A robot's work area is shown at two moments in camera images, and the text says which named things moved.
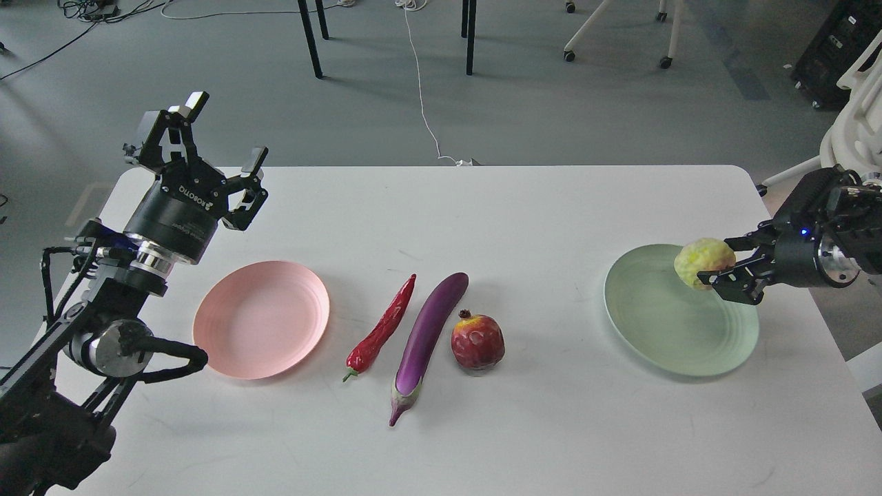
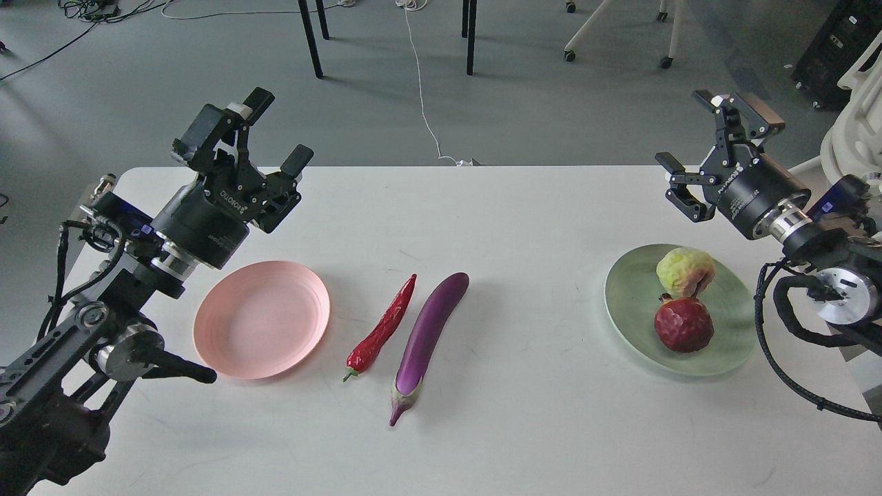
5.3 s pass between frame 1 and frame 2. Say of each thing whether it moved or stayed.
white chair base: stayed
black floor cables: stayed
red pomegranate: moved
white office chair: stayed
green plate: stayed
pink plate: stayed
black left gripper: moved
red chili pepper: stayed
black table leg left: stayed
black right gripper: moved
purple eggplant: stayed
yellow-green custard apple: moved
